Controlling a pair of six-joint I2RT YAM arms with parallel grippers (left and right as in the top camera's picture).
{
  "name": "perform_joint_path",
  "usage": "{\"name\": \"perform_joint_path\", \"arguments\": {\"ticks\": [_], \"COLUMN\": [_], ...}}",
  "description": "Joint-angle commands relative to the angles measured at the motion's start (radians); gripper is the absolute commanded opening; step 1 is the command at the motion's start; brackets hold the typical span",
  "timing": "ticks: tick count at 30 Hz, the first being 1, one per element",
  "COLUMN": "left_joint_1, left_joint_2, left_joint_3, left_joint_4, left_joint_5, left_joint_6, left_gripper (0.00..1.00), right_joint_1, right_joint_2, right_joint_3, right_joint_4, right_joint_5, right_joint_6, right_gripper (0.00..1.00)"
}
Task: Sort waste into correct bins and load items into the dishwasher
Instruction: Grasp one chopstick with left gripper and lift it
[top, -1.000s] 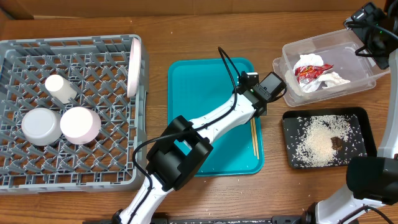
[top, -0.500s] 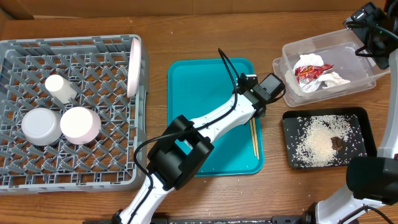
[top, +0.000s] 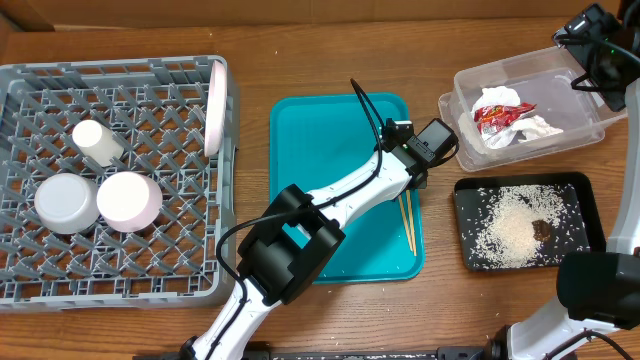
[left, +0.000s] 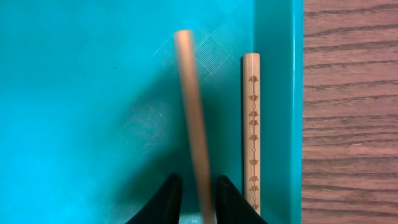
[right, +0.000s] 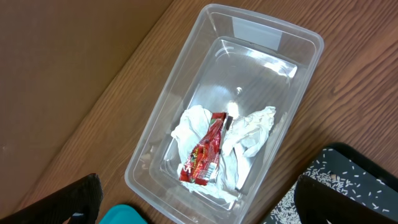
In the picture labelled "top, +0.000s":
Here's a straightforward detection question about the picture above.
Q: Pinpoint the red snack wrapper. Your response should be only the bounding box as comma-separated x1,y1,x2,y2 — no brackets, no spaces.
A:
474,103,536,136

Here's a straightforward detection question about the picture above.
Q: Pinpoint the brown food scrap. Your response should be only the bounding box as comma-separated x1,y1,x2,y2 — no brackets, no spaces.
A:
532,219,552,243

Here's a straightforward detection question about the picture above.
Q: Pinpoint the white rice pile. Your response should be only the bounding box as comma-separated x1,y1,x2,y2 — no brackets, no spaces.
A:
454,184,591,271

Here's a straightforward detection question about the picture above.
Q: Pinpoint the large white plate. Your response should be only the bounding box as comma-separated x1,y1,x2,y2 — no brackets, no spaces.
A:
204,60,227,157

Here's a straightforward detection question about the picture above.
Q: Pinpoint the small pink plate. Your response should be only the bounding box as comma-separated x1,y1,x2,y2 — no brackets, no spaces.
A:
97,171,163,233

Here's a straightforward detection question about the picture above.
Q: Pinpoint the white cup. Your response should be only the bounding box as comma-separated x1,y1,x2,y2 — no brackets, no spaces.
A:
72,120,124,167

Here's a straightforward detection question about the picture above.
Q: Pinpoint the grey-white bowl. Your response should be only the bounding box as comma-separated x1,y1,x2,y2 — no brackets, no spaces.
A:
34,173,100,234

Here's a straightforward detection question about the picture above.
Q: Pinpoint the white napkin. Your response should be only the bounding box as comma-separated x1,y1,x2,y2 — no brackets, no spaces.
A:
471,86,521,114
482,115,563,149

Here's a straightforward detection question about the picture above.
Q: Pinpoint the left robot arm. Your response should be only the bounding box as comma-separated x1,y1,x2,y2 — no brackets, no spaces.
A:
178,118,459,359

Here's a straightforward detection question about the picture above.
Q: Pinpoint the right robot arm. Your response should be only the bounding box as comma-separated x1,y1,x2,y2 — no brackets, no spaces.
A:
475,1,639,359

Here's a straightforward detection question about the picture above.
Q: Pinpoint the clear plastic waste bin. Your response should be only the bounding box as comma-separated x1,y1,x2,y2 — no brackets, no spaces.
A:
438,47,627,172

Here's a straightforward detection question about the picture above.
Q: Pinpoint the grey dishwasher rack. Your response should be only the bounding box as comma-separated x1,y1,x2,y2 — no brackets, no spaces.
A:
1,55,239,312

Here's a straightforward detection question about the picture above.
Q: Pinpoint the black rectangular tray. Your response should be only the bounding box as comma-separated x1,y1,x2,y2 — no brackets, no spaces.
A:
453,172,606,252

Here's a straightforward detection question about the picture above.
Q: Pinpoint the teal serving tray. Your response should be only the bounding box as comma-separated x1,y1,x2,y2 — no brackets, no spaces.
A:
269,95,425,285

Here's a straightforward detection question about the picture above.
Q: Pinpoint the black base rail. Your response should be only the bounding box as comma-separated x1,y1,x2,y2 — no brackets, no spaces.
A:
132,344,501,360

